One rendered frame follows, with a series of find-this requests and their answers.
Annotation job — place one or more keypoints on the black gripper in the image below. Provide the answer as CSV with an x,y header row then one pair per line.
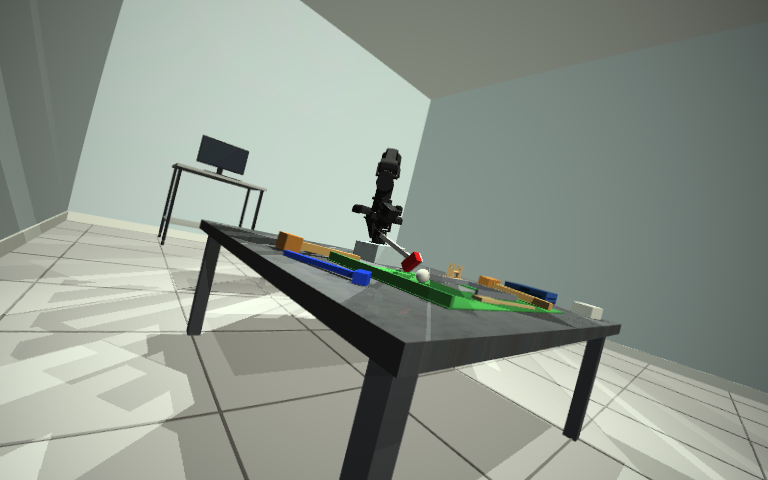
x,y
371,216

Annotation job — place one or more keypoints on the white golf ball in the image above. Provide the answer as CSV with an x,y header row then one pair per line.
x,y
422,276

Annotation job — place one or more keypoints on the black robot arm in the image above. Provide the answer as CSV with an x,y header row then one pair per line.
x,y
388,168

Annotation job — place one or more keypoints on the orange flat bar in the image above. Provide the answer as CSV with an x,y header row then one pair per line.
x,y
495,284
294,243

